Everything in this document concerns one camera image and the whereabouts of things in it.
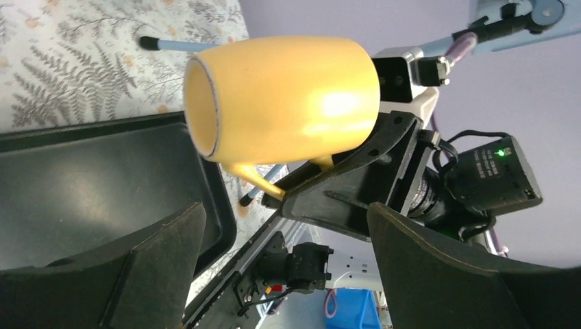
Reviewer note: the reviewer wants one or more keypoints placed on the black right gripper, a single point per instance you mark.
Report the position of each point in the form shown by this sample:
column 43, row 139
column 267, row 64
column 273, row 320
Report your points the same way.
column 387, row 168

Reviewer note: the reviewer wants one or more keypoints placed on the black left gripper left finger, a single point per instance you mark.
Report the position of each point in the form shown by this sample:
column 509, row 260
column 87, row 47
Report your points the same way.
column 140, row 280

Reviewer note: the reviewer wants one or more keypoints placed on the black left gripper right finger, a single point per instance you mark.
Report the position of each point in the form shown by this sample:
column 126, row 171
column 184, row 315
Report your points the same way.
column 433, row 281

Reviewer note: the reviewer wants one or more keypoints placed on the yellow ceramic mug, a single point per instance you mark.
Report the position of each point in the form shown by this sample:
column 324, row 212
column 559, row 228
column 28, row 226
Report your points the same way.
column 272, row 100

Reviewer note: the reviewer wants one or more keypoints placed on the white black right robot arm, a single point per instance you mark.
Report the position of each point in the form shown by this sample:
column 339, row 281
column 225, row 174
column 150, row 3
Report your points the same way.
column 420, row 221

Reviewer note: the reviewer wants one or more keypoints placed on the blue plastic bin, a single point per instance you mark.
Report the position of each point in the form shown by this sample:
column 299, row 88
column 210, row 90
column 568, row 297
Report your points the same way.
column 350, row 309

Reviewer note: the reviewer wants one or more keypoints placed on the black plastic tray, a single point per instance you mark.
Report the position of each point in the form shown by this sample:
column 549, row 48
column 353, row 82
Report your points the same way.
column 70, row 189

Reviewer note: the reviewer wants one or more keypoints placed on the light blue tripod stand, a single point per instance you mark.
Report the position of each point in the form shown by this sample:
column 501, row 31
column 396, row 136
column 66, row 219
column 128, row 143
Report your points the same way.
column 545, row 18

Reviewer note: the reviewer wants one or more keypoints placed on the floral patterned tablecloth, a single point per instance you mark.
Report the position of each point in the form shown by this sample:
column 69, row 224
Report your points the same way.
column 65, row 63

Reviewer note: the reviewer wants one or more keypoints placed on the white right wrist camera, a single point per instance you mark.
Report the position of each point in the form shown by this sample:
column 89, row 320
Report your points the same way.
column 409, row 80

